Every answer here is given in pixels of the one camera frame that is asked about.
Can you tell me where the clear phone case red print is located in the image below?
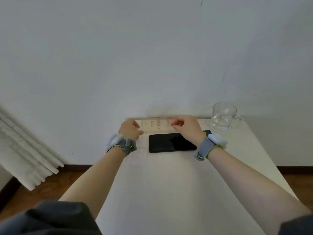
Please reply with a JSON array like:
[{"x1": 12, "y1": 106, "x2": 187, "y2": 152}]
[{"x1": 134, "y1": 117, "x2": 178, "y2": 133}]

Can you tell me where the glass mug with water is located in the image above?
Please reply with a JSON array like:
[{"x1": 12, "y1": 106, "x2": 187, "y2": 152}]
[{"x1": 210, "y1": 102, "x2": 243, "y2": 133}]

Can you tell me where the black smartphone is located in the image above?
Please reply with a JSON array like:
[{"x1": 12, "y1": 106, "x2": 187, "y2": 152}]
[{"x1": 148, "y1": 132, "x2": 197, "y2": 153}]

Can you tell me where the white curtain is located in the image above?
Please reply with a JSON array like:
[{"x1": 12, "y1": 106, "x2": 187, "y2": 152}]
[{"x1": 0, "y1": 105, "x2": 65, "y2": 191}]

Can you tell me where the dark grey shirt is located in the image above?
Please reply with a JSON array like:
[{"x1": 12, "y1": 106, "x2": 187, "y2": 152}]
[{"x1": 0, "y1": 200, "x2": 313, "y2": 235}]

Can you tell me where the person's left forearm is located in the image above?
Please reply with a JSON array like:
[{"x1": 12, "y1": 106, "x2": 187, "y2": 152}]
[{"x1": 58, "y1": 146, "x2": 127, "y2": 219}]

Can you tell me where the person's left hand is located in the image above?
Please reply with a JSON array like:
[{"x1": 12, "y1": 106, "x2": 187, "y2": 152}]
[{"x1": 118, "y1": 119, "x2": 144, "y2": 141}]

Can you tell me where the person's right forearm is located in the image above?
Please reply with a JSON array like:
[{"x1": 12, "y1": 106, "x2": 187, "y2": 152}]
[{"x1": 207, "y1": 146, "x2": 312, "y2": 235}]

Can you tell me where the person's right hand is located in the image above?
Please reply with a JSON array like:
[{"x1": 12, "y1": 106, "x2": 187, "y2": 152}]
[{"x1": 171, "y1": 115, "x2": 205, "y2": 146}]

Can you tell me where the white tracker grey wrist strap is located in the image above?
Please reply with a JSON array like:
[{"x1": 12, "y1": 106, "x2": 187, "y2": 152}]
[
  {"x1": 193, "y1": 133, "x2": 228, "y2": 161},
  {"x1": 104, "y1": 134, "x2": 137, "y2": 157}
]

